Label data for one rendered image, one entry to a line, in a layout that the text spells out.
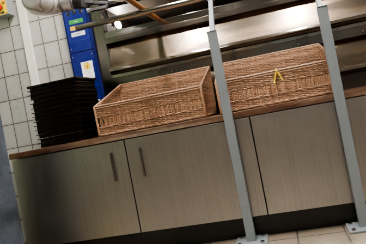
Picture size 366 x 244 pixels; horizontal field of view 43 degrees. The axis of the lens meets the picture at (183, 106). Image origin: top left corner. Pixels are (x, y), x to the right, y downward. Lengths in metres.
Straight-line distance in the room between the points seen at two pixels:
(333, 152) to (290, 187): 0.24
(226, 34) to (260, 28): 0.19
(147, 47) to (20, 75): 0.84
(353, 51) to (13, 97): 2.04
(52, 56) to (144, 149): 1.05
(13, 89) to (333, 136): 1.95
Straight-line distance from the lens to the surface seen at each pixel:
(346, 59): 2.66
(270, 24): 2.67
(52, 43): 2.98
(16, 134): 3.10
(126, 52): 2.80
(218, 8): 2.70
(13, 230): 2.24
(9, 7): 3.09
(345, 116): 2.06
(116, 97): 2.65
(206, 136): 2.13
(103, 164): 2.27
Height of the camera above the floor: 0.62
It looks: 1 degrees up
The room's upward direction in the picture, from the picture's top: 11 degrees counter-clockwise
